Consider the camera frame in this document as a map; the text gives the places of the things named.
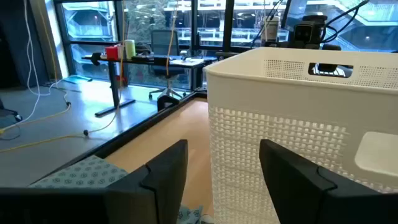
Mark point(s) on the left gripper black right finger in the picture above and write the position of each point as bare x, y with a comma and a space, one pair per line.
289, 186

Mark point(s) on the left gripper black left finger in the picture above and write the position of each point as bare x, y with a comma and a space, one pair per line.
164, 183

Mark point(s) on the white perforated plastic basket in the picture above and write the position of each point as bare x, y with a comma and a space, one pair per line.
280, 102

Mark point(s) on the white cylindrical container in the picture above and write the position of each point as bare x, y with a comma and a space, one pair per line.
271, 29

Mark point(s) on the blue patterned cloth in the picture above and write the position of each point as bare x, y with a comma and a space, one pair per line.
84, 174

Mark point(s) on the black office desk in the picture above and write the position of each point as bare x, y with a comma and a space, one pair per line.
115, 87

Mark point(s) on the white paper sheet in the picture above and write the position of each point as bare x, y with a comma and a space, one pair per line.
188, 62

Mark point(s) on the flat blue floor item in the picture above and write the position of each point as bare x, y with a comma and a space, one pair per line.
77, 79

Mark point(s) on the light green roll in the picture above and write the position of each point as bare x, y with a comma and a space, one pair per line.
130, 49

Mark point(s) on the dark office chair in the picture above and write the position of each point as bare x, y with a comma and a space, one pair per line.
164, 43

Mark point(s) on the red box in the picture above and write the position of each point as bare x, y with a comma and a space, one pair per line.
111, 53

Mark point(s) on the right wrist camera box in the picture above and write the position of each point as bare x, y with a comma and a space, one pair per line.
308, 32

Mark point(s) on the black aluminium table frame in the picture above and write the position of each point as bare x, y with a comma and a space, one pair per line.
140, 127

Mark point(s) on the black window frame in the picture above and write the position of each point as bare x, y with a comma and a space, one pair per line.
228, 25

